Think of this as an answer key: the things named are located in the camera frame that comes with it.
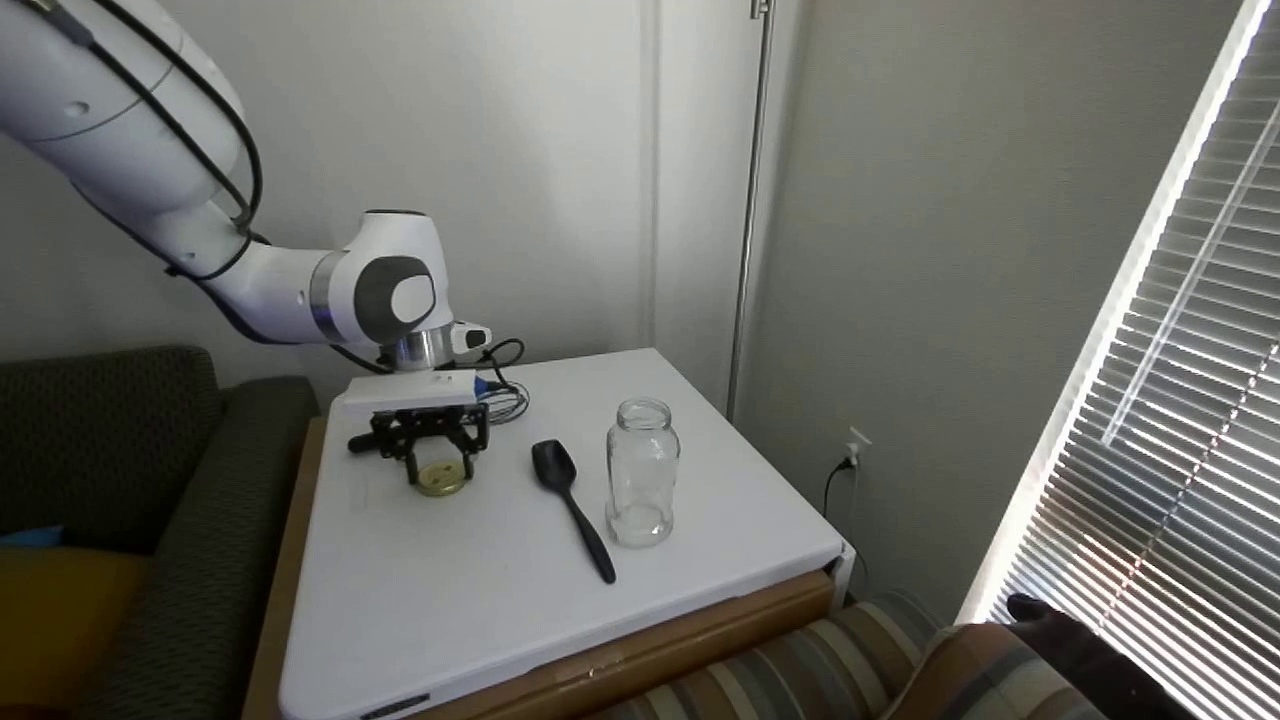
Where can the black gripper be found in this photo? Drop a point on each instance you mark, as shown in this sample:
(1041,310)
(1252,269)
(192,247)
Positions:
(392,432)

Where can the gold metal jar lid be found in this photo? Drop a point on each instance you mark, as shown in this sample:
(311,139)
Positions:
(443,477)

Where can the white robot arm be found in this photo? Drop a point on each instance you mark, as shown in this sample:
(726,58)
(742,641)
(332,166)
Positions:
(151,135)

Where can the clear glass jar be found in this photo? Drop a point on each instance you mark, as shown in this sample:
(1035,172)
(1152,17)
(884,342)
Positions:
(642,475)

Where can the black plastic spoon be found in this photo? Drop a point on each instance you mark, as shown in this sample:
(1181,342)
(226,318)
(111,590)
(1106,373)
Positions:
(559,475)

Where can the white foam board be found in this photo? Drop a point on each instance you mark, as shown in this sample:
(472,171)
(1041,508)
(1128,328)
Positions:
(422,602)

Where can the dark grey sofa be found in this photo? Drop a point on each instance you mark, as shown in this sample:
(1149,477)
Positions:
(155,457)

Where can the yellow cushion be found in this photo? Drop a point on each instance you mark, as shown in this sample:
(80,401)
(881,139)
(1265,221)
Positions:
(57,622)

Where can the striped sofa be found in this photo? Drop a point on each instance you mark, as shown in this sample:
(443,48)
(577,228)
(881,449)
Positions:
(879,660)

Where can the window blinds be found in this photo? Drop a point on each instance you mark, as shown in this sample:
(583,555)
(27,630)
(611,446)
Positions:
(1149,505)

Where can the black handled wire whisk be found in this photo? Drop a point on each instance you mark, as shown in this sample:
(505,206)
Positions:
(372,442)

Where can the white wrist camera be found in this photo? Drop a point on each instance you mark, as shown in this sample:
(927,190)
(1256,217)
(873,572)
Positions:
(417,388)

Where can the wall power outlet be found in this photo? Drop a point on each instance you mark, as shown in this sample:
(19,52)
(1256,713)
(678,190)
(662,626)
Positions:
(853,446)

